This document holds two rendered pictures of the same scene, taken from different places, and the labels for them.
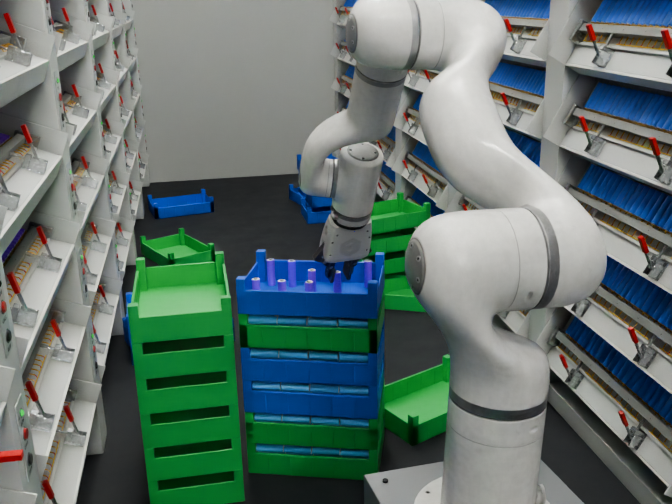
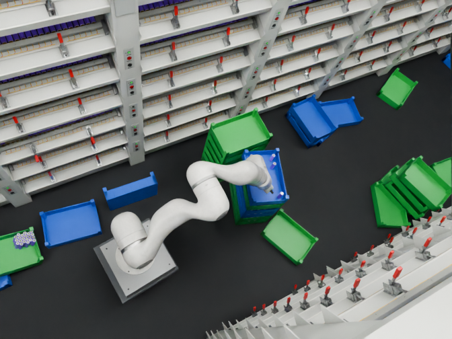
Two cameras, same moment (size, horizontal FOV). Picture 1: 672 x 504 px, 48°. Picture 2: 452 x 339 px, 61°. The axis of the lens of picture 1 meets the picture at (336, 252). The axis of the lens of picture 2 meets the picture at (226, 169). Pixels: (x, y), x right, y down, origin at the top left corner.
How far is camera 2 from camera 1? 1.64 m
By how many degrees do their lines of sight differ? 57
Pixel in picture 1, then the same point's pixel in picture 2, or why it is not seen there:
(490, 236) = (118, 233)
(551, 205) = (137, 248)
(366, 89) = not seen: hidden behind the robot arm
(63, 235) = (242, 81)
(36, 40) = (260, 29)
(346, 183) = not seen: hidden behind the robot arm
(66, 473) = (188, 131)
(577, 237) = (128, 257)
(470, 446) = not seen: hidden behind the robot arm
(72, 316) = (235, 99)
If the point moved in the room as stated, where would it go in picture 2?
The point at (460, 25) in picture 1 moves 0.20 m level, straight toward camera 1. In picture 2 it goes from (200, 202) to (144, 205)
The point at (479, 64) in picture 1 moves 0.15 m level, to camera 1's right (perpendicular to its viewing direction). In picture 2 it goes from (182, 214) to (192, 253)
